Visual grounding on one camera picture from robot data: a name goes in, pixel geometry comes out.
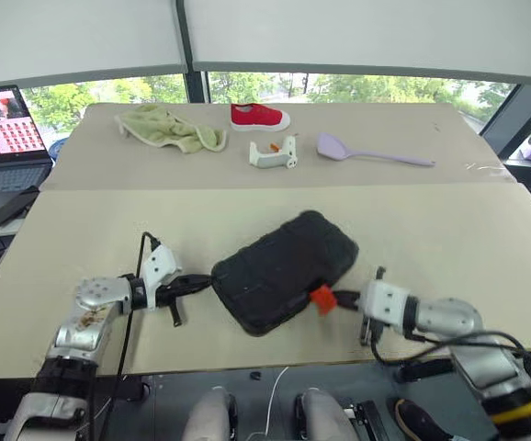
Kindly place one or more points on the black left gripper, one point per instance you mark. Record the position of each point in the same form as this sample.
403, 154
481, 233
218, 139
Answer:
172, 296

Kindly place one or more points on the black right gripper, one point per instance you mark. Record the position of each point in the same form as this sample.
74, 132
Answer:
365, 331

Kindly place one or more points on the black padded pouch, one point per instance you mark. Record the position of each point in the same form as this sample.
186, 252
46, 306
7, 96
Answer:
284, 271

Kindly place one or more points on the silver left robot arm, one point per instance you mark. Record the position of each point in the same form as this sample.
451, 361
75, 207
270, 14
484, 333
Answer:
95, 294

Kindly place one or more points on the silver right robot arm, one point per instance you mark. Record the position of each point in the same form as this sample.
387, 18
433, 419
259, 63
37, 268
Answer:
454, 321

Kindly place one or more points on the grey rounded shape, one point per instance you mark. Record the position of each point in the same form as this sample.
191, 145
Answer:
210, 415
325, 415

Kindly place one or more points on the black floor device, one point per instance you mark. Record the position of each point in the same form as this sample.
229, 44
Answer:
369, 420

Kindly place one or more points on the dark shoe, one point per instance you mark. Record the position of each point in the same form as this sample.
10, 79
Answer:
421, 420

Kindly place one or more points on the white plastic tape dispenser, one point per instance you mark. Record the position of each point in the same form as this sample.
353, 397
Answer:
265, 158

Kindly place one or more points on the purple silicone spatula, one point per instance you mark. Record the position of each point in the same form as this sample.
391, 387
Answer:
332, 148

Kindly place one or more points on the green towel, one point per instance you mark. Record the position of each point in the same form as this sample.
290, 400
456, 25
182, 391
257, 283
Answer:
164, 128

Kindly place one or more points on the red canvas shoe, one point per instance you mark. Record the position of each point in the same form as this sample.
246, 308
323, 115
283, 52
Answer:
254, 116

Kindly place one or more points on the flat black rectangular device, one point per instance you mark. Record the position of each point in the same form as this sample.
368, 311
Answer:
15, 206

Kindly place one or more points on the open laptop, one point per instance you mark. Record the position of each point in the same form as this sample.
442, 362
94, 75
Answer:
3, 133

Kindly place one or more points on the white roller blind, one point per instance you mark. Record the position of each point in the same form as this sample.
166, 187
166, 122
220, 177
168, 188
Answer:
362, 32
72, 37

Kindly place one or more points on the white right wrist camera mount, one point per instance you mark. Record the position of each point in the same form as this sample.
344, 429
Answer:
387, 303

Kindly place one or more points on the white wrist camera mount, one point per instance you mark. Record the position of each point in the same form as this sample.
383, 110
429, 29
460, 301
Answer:
387, 303
157, 268

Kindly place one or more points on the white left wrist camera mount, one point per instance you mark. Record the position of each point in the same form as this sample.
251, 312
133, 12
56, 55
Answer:
157, 268

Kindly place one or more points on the dark window frame post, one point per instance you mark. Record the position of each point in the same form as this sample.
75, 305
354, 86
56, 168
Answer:
194, 87
509, 119

